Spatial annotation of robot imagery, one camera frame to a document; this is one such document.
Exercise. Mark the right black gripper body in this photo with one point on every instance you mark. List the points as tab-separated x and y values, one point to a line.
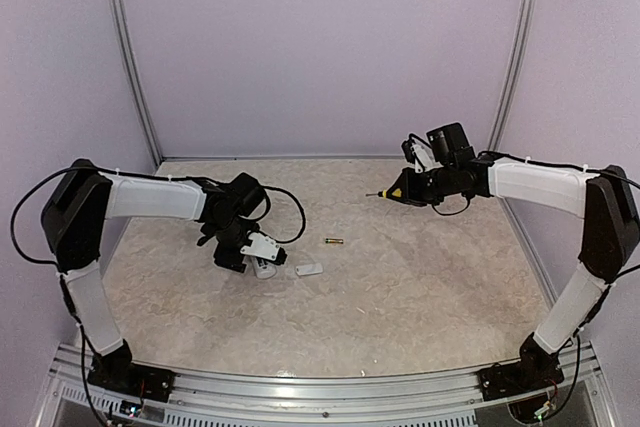
427	190

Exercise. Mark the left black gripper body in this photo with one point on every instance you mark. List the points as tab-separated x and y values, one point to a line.
224	259

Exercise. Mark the yellow handled screwdriver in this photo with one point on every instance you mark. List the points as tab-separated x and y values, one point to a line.
395	194

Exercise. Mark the white remote control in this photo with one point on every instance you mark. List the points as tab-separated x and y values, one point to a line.
262	268

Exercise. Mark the white battery cover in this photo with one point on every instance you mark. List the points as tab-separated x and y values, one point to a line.
309	269

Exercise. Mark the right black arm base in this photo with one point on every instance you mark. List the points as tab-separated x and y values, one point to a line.
534	369

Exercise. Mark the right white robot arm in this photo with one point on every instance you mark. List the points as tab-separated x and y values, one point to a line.
443	164

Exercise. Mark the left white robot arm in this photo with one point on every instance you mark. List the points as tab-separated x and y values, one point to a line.
87	196

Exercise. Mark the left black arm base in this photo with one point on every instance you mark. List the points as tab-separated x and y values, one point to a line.
118	372

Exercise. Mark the right aluminium corner post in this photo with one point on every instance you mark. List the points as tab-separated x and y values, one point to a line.
513	70

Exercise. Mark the aluminium corner post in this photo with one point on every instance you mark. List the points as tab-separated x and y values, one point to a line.
513	70
118	12

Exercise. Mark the front aluminium rail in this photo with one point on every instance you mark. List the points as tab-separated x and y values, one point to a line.
445	398

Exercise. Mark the left aluminium corner post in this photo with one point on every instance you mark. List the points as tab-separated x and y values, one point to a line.
118	12

